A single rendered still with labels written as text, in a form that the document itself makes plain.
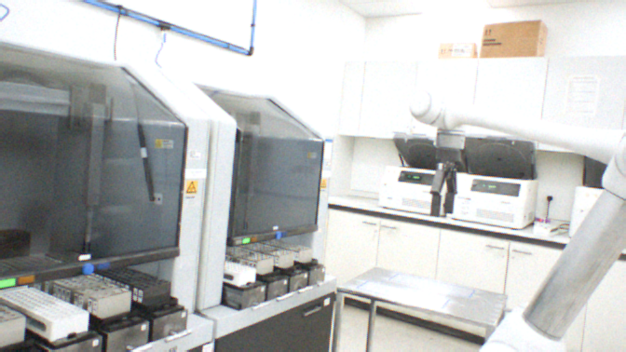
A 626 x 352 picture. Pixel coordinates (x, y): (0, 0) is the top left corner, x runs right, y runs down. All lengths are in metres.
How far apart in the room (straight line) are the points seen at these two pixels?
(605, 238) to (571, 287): 0.14
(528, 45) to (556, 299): 3.10
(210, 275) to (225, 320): 0.17
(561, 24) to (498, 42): 0.52
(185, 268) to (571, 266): 1.18
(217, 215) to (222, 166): 0.18
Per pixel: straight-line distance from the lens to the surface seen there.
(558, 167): 4.39
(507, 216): 3.83
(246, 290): 1.90
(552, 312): 1.34
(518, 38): 4.27
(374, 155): 4.85
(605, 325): 3.87
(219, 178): 1.80
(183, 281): 1.77
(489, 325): 1.86
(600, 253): 1.30
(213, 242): 1.83
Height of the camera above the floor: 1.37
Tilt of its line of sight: 3 degrees down
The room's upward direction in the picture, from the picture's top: 5 degrees clockwise
